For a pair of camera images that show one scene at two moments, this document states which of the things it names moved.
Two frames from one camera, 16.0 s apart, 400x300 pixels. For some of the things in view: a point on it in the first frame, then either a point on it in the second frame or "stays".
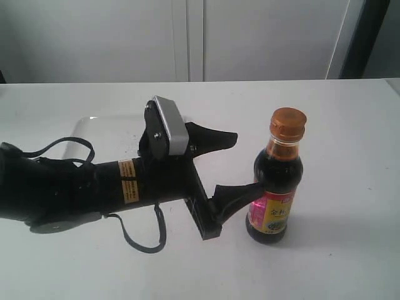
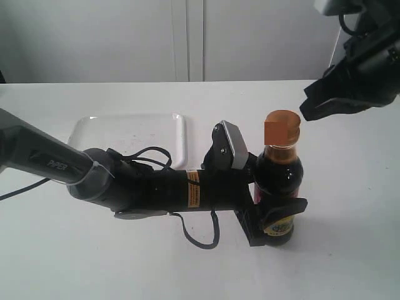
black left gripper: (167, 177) → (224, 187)
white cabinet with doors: (53, 41) stays
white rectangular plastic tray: (112, 138) stays
